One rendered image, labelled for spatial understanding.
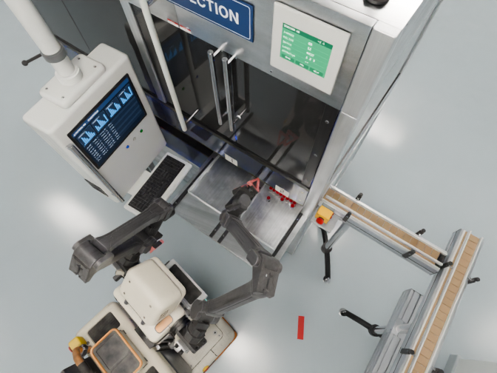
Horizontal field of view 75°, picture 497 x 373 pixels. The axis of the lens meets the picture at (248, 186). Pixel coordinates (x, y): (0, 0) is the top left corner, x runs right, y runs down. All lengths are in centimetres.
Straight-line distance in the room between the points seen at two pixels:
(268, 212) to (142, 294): 86
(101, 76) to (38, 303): 200
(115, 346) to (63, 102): 113
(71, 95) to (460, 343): 289
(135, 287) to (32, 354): 182
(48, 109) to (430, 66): 361
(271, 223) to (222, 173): 43
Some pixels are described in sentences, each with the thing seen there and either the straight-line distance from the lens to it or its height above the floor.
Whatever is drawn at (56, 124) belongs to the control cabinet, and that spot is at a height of 155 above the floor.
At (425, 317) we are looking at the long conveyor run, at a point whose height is 93.
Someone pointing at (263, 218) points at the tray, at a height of 88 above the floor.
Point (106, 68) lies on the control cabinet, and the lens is 164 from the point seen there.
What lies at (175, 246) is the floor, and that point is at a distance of 278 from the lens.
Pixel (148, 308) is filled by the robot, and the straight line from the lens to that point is 132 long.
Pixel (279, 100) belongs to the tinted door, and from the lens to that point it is 121.
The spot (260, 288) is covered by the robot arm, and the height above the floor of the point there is 155.
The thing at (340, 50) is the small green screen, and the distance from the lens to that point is 92.
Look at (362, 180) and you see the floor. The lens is 307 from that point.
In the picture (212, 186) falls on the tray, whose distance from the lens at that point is 193.
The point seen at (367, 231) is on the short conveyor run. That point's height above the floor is 91.
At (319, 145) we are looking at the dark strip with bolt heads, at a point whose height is 157.
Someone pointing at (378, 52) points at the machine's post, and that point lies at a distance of 89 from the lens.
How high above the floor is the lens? 262
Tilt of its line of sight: 65 degrees down
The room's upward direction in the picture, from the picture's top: 2 degrees counter-clockwise
